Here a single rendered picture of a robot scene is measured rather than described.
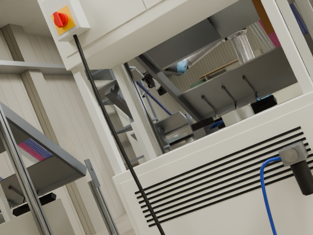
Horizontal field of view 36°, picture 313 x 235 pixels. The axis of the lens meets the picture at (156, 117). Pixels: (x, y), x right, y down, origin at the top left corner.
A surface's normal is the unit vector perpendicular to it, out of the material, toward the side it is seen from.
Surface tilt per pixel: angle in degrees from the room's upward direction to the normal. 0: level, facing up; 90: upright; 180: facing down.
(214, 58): 90
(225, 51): 90
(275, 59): 137
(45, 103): 90
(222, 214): 90
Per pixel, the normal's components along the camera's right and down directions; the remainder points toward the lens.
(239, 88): 0.00, 0.75
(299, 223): -0.42, 0.11
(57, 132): 0.86, -0.40
